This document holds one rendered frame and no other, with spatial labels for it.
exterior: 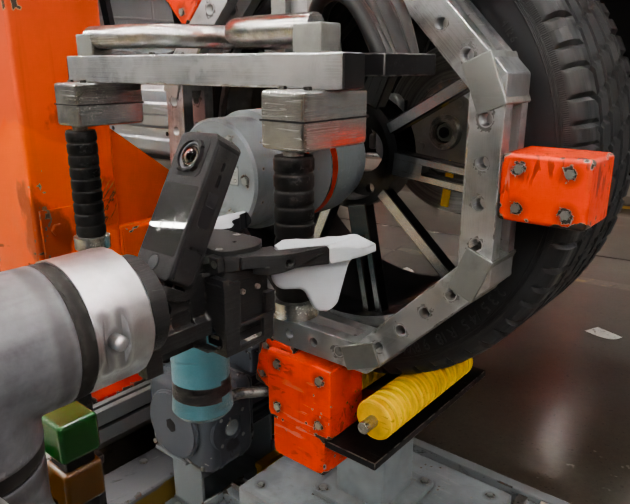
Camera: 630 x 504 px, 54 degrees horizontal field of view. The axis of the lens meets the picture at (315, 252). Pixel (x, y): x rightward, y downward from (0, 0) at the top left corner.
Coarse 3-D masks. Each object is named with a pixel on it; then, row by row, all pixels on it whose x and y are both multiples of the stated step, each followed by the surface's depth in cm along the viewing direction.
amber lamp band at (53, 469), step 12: (96, 456) 60; (48, 468) 58; (60, 468) 58; (84, 468) 58; (96, 468) 59; (60, 480) 57; (72, 480) 57; (84, 480) 58; (96, 480) 59; (60, 492) 58; (72, 492) 57; (84, 492) 58; (96, 492) 59
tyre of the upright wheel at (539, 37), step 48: (480, 0) 69; (528, 0) 66; (576, 0) 72; (528, 48) 67; (576, 48) 65; (624, 48) 80; (576, 96) 66; (624, 96) 76; (528, 144) 69; (576, 144) 66; (624, 144) 77; (624, 192) 82; (528, 240) 72; (576, 240) 71; (528, 288) 73; (432, 336) 83; (480, 336) 79
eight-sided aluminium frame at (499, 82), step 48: (240, 0) 86; (432, 0) 64; (192, 48) 88; (480, 48) 62; (192, 96) 95; (480, 96) 63; (528, 96) 65; (480, 144) 64; (480, 192) 65; (480, 240) 66; (432, 288) 72; (480, 288) 68; (288, 336) 89; (336, 336) 83; (384, 336) 78
